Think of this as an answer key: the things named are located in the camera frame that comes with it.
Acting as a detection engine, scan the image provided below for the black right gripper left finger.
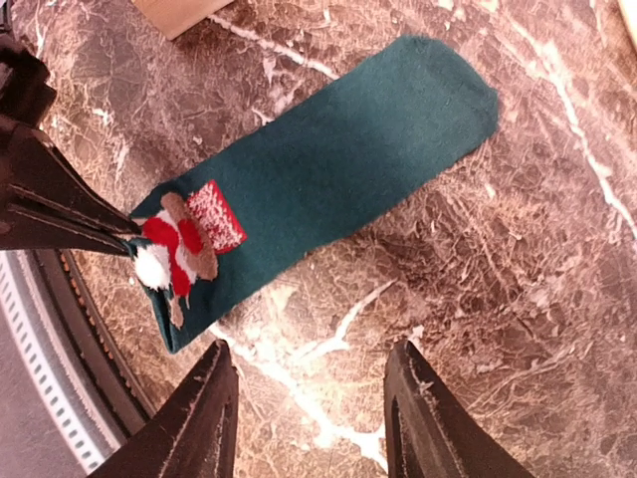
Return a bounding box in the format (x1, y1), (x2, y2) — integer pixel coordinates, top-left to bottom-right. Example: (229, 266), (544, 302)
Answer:
(92, 340), (239, 477)

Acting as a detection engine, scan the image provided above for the wooden compartment box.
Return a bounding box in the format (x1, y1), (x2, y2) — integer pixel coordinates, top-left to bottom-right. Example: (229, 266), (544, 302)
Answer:
(132, 0), (233, 41)

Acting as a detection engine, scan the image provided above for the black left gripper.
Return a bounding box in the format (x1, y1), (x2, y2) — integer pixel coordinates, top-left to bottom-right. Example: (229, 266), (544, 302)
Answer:
(1, 32), (139, 255)

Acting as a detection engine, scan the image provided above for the white slotted cable duct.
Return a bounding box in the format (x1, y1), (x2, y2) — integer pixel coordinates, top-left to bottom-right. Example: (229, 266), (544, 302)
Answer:
(1, 251), (124, 474)

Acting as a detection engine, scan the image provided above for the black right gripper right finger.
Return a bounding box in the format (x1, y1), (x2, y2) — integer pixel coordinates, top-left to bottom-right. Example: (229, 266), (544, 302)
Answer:
(384, 340), (531, 477)

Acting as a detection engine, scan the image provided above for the dark green sock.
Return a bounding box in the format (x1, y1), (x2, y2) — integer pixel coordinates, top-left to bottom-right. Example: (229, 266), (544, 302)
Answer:
(130, 36), (499, 353)

